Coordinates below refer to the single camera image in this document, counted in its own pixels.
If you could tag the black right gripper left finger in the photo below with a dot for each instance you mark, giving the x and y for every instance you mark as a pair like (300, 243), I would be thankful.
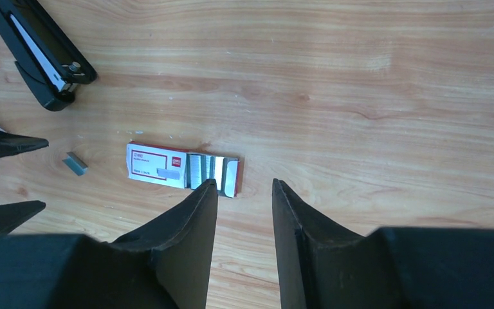
(165, 263)

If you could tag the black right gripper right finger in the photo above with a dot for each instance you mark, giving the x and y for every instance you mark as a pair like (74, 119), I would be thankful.
(322, 264)

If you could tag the red staples box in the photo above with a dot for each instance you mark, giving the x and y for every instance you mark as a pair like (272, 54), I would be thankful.
(181, 169)

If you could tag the black stapler base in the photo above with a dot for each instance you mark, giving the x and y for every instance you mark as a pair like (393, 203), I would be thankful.
(48, 61)

